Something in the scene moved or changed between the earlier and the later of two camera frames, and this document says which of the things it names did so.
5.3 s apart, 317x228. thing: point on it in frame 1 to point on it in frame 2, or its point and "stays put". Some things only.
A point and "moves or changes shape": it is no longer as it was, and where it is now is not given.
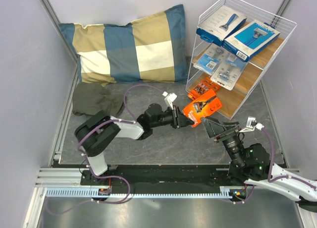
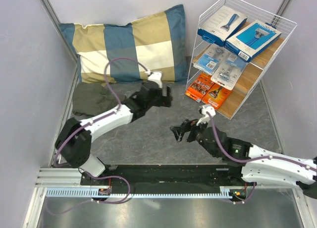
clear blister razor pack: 228,71 stays put
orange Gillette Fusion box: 206,105 moves or changes shape
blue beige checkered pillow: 150,48 stays put
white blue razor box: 219,26 stays put
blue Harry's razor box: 250,40 stays put
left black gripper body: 175,117 to 163,101
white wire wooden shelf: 235,43 stays put
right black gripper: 213,127 to 185,126
